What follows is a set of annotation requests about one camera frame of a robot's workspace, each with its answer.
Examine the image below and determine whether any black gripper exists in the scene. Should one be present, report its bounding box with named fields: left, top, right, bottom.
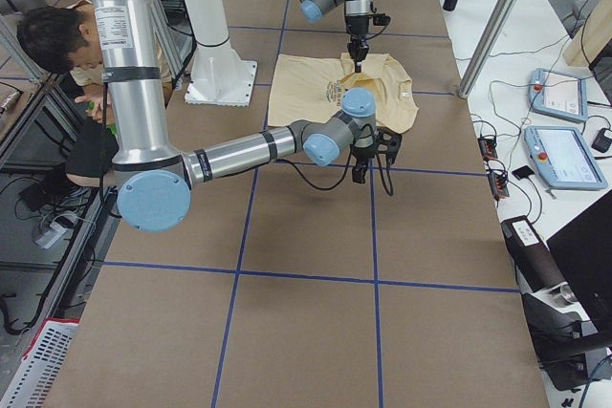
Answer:
left=345, top=12, right=391, bottom=73
left=351, top=126, right=403, bottom=184

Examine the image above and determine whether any beige long-sleeve printed shirt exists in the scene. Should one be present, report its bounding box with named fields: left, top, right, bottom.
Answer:
left=268, top=53, right=418, bottom=134

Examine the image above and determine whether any upper blue teach pendant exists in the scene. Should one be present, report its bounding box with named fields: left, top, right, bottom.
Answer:
left=528, top=68, right=588, bottom=122

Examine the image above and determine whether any blue teach pendant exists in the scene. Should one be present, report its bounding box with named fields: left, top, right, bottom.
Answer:
left=523, top=126, right=608, bottom=191
left=528, top=68, right=588, bottom=122

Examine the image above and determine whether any lower blue teach pendant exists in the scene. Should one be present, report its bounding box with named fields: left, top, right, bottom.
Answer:
left=523, top=126, right=608, bottom=191

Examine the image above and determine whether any black power adapter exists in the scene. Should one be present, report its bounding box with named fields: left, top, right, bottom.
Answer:
left=591, top=128, right=612, bottom=153

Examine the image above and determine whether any seated person in beige shirt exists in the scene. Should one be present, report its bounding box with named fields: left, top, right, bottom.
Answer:
left=16, top=0, right=174, bottom=188

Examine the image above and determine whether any white power strip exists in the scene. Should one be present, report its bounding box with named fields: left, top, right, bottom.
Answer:
left=34, top=213, right=77, bottom=249

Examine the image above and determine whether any white perforated basket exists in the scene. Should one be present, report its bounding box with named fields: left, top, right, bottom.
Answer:
left=1, top=318, right=79, bottom=408

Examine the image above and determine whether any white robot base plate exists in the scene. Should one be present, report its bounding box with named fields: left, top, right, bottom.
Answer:
left=184, top=0, right=257, bottom=107

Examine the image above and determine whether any grey aluminium frame post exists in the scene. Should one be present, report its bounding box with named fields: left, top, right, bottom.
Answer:
left=457, top=0, right=517, bottom=99

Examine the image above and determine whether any green-handled screwdriver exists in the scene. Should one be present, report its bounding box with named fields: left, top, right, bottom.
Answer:
left=87, top=101, right=118, bottom=136

